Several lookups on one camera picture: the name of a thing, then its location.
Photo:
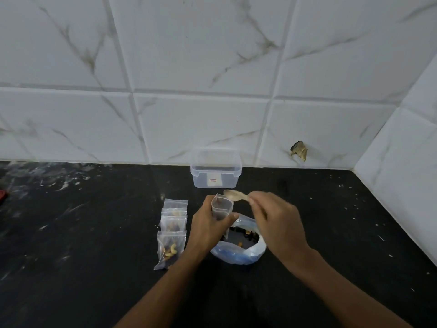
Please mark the person's right hand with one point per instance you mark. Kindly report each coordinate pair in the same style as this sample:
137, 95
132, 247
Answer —
280, 225

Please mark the person's left hand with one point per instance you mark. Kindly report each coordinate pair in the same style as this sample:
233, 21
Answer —
203, 232

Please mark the person's right thumb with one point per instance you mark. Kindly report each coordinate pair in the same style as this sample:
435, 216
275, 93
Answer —
256, 210

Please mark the person's left thumb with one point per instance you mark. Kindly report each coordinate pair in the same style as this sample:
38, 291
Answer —
229, 221

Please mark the small clear zip pouch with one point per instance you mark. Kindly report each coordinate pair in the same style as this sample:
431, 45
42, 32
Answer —
222, 205
176, 203
170, 251
173, 223
174, 212

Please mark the pale wooden spoon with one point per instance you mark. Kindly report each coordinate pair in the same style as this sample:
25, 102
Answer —
235, 195

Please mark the person's left forearm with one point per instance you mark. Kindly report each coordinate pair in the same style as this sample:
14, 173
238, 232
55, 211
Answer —
164, 290

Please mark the person's right forearm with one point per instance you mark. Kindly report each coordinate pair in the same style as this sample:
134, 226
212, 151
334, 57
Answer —
344, 297

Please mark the mixed dry fruits and nuts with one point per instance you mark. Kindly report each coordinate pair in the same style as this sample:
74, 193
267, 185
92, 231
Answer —
245, 235

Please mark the large clear plastic bag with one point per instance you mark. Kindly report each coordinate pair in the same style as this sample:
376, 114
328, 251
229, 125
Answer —
239, 256

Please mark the clear plastic storage container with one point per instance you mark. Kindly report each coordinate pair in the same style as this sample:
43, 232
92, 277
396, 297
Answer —
215, 172

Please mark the small filled clear zip pouch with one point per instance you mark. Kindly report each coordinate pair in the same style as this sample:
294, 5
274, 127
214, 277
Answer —
170, 251
174, 212
173, 223
176, 203

